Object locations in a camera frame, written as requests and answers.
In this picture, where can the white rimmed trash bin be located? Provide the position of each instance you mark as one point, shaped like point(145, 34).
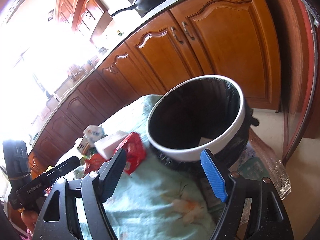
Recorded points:
point(205, 112)

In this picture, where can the person's left hand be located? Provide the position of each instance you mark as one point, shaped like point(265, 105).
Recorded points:
point(29, 218)

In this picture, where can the printed paper cup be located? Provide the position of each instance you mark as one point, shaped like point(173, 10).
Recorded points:
point(93, 133)

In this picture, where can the green foil snack bag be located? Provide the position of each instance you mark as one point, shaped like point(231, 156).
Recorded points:
point(79, 172)

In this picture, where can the light blue floral tablecloth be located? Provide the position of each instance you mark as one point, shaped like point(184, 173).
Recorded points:
point(154, 202)

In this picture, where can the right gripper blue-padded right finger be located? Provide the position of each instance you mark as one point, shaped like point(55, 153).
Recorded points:
point(268, 218)

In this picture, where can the wooden kitchen cabinets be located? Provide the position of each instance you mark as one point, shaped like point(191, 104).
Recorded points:
point(86, 17)
point(185, 39)

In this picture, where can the green remote control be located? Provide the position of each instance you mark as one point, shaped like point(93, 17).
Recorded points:
point(247, 169)

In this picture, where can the red snack wrapper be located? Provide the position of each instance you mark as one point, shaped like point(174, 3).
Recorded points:
point(135, 152)

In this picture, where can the wooden upper kitchen cabinets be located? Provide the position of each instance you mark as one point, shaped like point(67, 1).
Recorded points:
point(86, 17)

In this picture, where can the red-framed glass door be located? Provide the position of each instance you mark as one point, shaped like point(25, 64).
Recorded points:
point(298, 35)

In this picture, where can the wooden lower kitchen cabinets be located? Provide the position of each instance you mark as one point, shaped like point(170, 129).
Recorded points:
point(185, 39)

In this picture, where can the red wrapper piece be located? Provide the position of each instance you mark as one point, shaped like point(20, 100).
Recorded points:
point(93, 163)

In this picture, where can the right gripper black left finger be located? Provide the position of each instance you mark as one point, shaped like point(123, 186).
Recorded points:
point(58, 218)

